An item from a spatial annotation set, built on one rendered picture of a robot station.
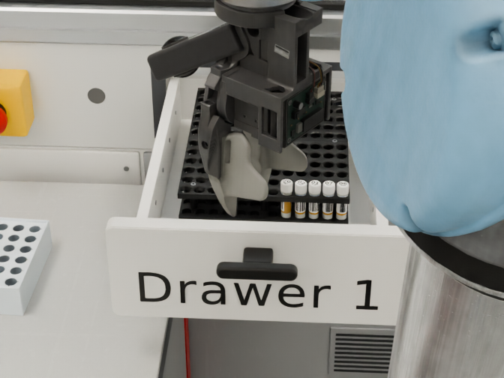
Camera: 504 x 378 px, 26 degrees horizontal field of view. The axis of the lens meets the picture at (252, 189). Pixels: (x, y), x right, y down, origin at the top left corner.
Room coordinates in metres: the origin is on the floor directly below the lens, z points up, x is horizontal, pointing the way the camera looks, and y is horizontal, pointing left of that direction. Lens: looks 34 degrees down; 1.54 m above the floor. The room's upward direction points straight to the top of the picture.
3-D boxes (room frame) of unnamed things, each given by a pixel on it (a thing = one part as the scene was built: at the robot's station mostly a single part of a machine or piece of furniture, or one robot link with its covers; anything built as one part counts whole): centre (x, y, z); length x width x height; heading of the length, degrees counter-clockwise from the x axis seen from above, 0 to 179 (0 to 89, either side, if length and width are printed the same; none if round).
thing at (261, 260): (0.80, -0.01, 0.91); 0.07 x 0.04 x 0.01; 87
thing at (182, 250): (0.82, -0.01, 0.87); 0.29 x 0.02 x 0.11; 87
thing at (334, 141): (1.02, -0.02, 0.87); 0.22 x 0.18 x 0.06; 177
